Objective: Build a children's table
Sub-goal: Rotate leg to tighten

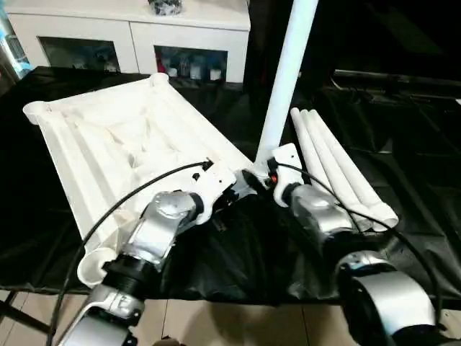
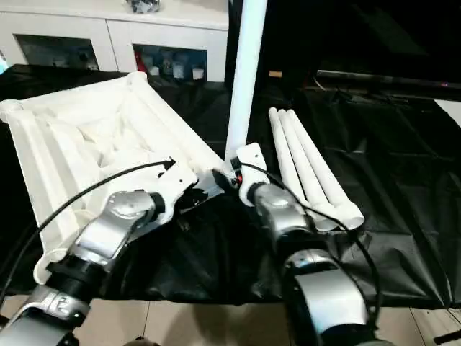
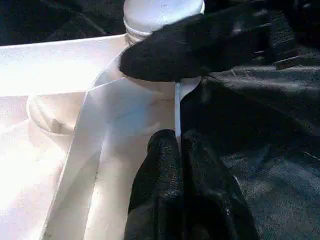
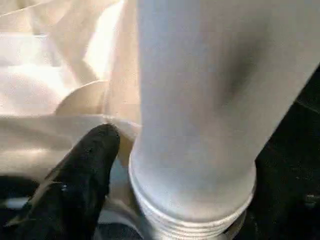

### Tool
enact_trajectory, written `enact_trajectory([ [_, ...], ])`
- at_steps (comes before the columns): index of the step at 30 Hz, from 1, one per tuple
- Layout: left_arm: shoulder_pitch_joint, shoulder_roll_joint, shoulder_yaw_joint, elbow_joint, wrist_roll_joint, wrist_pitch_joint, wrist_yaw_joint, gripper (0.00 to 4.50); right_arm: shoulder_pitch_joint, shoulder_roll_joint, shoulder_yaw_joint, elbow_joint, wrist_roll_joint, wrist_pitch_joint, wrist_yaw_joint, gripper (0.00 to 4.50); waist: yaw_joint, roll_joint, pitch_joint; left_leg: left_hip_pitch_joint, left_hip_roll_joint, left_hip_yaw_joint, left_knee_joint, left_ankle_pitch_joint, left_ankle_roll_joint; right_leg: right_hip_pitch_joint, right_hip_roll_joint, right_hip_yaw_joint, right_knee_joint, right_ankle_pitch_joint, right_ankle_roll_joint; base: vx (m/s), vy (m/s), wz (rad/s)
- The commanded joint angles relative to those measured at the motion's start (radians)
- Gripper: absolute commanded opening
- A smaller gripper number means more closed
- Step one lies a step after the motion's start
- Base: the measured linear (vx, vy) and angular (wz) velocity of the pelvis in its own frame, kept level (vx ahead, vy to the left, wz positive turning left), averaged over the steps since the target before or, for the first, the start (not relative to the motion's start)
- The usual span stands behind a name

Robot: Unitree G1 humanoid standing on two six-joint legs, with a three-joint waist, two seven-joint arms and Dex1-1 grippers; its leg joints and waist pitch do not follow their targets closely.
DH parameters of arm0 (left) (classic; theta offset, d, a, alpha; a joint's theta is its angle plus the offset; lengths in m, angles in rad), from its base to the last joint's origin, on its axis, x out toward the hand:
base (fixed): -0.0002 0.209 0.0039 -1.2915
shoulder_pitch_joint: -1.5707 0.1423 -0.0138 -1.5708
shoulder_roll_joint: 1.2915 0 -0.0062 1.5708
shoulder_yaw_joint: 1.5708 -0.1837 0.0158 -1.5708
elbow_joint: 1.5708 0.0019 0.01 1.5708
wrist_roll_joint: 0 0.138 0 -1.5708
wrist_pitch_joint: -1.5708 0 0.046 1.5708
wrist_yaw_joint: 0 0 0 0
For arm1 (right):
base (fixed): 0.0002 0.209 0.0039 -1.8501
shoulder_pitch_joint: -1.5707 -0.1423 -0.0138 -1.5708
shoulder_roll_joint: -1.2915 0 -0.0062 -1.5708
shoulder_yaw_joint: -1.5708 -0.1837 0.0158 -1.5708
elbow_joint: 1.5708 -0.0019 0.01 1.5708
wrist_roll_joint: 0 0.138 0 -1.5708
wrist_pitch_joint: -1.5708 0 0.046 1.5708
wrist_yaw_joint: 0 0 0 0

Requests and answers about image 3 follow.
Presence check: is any white plastic table leg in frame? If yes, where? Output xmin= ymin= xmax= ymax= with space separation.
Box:
xmin=123 ymin=0 xmax=206 ymax=47

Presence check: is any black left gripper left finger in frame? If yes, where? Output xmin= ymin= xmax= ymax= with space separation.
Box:
xmin=123 ymin=128 xmax=186 ymax=240

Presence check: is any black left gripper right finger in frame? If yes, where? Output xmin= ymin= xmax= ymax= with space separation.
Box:
xmin=180 ymin=129 xmax=262 ymax=240

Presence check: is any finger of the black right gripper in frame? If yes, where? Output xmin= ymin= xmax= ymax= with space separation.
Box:
xmin=119 ymin=9 xmax=273 ymax=83

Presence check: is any white plastic table top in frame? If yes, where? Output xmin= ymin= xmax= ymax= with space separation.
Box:
xmin=0 ymin=33 xmax=204 ymax=240

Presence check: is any black plastic mat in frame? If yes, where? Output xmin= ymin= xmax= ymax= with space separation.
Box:
xmin=0 ymin=0 xmax=320 ymax=240

